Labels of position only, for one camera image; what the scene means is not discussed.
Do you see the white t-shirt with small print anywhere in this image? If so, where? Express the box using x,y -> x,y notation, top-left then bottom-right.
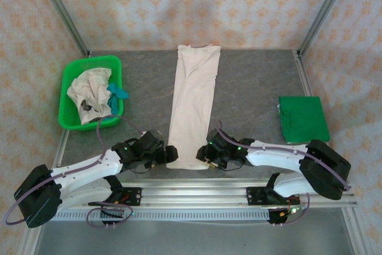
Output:
166,44 -> 221,171

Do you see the teal t-shirt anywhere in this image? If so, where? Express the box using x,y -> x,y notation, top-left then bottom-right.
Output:
89,83 -> 130,125

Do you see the folded green t-shirt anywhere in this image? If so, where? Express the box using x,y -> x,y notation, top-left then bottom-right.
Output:
278,96 -> 331,144

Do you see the crumpled white t-shirt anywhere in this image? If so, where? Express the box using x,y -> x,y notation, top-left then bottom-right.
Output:
66,67 -> 113,125

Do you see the green plastic basket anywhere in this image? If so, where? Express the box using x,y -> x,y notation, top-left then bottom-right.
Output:
57,55 -> 125,132

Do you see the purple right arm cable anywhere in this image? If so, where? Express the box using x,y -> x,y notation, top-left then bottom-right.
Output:
216,121 -> 352,226

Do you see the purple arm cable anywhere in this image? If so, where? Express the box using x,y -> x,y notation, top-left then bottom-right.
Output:
3,115 -> 149,229
216,121 -> 352,226

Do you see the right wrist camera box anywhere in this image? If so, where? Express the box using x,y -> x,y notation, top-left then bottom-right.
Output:
207,128 -> 231,148

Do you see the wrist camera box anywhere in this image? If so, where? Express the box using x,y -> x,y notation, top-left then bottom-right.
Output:
207,128 -> 231,148
140,129 -> 164,148

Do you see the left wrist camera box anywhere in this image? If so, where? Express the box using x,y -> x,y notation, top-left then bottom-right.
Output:
140,129 -> 164,148

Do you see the aluminium rail beam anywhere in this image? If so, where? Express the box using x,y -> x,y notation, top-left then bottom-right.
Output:
53,177 -> 358,208

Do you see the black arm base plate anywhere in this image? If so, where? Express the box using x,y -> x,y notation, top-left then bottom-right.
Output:
119,187 -> 143,207
246,186 -> 299,207

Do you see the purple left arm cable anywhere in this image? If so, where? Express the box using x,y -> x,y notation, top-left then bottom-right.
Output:
3,115 -> 149,229

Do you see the slotted metal cable tray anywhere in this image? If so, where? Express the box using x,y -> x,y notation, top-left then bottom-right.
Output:
53,209 -> 271,222

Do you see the black cable bracket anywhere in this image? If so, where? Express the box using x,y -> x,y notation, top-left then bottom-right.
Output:
100,207 -> 126,228
267,208 -> 292,226

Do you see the aluminium frame leg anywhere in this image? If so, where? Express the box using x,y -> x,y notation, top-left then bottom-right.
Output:
16,225 -> 44,255
341,207 -> 372,255

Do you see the aluminium frame post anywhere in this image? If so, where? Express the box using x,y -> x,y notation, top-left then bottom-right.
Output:
32,0 -> 91,58
298,0 -> 356,58

